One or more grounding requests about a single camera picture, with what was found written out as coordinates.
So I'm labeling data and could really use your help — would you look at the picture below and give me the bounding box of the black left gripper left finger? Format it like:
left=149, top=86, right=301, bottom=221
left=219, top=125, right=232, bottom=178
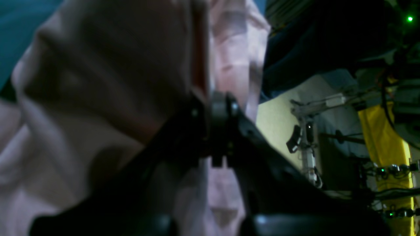
left=30, top=95, right=205, bottom=236

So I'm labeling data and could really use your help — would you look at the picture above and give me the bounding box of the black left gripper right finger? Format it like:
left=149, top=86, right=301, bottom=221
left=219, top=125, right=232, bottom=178
left=210, top=92, right=390, bottom=236

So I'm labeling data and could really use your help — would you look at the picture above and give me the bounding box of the pink T-shirt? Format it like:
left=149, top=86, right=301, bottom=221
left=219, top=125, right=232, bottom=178
left=1, top=0, right=271, bottom=236

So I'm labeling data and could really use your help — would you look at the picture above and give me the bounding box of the yellow cloth background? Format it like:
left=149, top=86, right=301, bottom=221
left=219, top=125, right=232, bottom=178
left=358, top=105, right=415, bottom=236

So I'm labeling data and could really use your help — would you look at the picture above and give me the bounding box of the teal table cloth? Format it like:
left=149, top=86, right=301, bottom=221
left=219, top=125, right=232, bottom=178
left=0, top=0, right=62, bottom=103

